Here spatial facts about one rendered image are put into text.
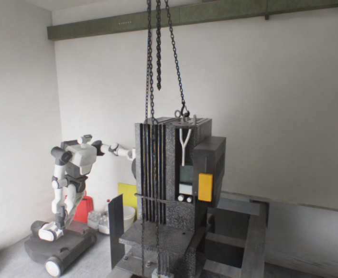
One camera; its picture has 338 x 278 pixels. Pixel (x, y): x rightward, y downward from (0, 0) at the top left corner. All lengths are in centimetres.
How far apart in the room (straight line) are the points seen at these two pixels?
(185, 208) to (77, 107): 232
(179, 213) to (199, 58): 167
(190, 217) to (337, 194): 161
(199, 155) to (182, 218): 49
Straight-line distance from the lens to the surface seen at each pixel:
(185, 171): 156
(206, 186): 140
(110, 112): 311
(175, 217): 167
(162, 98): 278
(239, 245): 204
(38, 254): 304
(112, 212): 181
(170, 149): 151
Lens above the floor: 180
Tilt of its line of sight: 11 degrees down
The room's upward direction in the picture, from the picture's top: straight up
